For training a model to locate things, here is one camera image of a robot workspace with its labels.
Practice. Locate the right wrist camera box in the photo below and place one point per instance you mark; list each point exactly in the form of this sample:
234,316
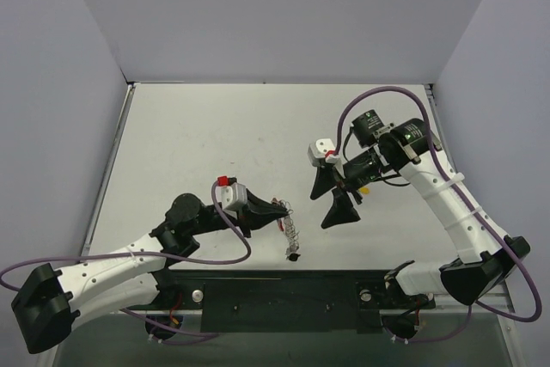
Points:
322,152

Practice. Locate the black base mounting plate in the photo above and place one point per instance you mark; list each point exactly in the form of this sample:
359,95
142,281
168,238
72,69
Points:
270,301

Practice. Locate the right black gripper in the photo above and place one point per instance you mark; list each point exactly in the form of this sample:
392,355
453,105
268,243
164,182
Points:
339,180

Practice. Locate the aluminium rail frame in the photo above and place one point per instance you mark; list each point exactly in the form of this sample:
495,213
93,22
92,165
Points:
485,253

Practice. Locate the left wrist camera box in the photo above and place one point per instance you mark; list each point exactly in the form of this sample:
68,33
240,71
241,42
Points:
234,196

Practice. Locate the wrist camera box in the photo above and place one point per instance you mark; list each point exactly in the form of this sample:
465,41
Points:
322,152
234,196

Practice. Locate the black key tag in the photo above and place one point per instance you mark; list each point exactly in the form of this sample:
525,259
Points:
293,257

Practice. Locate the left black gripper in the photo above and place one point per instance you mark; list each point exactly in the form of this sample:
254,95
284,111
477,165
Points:
247,218

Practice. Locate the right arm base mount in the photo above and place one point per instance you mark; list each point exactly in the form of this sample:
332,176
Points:
384,307

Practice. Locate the red handled metal key organizer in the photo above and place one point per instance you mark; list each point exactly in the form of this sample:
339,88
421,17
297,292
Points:
288,228

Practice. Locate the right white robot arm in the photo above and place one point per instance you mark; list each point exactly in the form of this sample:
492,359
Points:
485,252

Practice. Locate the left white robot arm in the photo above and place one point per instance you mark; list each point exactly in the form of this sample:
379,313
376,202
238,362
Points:
53,301

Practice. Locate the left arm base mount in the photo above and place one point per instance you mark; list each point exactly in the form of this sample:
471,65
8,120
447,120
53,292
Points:
169,326

